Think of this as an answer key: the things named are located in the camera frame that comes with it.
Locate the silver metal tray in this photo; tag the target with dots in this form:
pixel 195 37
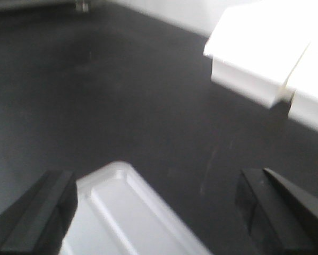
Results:
pixel 120 213

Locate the white organizer bin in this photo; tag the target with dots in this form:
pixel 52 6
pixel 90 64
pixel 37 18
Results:
pixel 304 83
pixel 255 47

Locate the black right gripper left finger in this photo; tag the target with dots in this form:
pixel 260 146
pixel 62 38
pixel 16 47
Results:
pixel 39 220

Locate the white left organizer bin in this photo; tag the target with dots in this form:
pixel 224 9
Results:
pixel 255 47

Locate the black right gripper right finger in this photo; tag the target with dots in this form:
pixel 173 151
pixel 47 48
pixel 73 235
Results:
pixel 280 217

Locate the white middle organizer bin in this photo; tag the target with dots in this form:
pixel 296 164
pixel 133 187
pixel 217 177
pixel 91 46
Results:
pixel 304 83

